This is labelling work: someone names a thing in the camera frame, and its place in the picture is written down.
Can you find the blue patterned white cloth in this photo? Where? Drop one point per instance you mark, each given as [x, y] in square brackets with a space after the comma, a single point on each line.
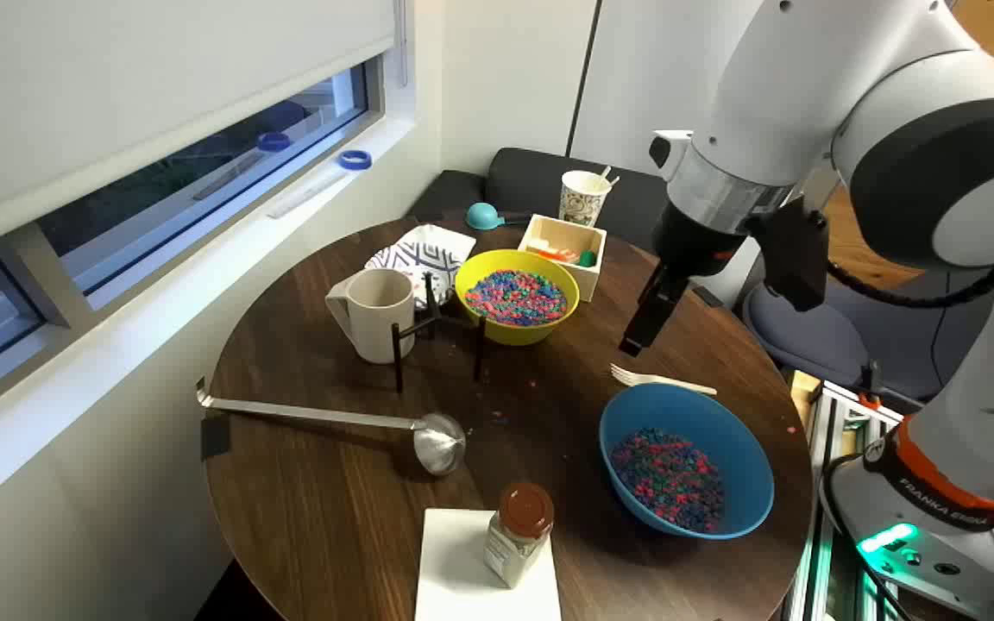
[426, 249]

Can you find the light grey office chair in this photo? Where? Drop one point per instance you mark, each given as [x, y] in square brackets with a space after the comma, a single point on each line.
[818, 333]

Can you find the white square paper napkin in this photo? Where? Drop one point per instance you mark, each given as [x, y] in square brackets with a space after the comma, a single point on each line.
[449, 570]

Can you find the small teal round object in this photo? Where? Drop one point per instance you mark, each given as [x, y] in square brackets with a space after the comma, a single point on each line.
[481, 214]

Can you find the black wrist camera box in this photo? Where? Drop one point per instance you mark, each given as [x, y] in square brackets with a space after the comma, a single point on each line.
[799, 257]

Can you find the colourful beads in blue bowl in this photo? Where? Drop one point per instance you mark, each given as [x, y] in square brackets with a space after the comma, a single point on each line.
[670, 477]

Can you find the white paper cup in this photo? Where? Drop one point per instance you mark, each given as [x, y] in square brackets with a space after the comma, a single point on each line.
[585, 194]

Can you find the white roller blind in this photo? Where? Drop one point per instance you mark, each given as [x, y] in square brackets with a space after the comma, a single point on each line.
[119, 80]

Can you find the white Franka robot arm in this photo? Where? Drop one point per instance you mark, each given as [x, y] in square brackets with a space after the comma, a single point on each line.
[794, 80]

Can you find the white wooden box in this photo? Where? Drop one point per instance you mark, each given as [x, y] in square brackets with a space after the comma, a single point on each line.
[566, 241]

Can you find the small green block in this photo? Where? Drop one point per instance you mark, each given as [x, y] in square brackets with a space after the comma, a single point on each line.
[588, 257]

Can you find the spice jar brown lid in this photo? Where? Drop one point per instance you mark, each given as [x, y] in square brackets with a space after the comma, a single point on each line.
[516, 531]

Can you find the white stick in cup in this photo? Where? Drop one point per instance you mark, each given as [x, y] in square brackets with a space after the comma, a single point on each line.
[610, 178]

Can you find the metal ladle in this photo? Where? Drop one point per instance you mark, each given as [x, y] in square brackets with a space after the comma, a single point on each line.
[336, 416]

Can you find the colourful beads in yellow bowl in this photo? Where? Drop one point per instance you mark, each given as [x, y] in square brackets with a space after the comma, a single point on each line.
[516, 294]

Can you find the black tape patch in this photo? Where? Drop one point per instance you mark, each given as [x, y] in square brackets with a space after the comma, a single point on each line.
[217, 434]

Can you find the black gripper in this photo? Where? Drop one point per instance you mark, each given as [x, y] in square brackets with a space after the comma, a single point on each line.
[695, 241]

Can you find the dark grey padded chair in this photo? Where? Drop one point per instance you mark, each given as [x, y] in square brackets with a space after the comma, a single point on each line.
[533, 184]

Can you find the yellow plastic bowl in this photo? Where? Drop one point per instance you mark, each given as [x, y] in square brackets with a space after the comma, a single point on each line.
[516, 297]

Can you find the beige ceramic pitcher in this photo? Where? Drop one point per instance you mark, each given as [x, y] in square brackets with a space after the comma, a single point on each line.
[378, 310]

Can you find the aluminium frame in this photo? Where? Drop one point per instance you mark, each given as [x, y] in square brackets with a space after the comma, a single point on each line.
[838, 460]

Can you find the blue plastic bowl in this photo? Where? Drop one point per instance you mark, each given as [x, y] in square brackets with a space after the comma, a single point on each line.
[689, 460]

